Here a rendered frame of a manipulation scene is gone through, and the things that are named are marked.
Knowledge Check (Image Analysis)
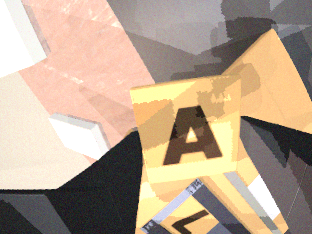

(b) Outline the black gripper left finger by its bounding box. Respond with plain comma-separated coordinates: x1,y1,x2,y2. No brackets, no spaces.
0,130,143,234

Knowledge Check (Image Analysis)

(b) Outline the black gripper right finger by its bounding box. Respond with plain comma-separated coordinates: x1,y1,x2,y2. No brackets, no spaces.
239,116,312,234

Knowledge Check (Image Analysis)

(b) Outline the tan letter tile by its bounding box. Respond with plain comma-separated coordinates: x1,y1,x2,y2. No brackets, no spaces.
160,197,219,234
129,73,241,182

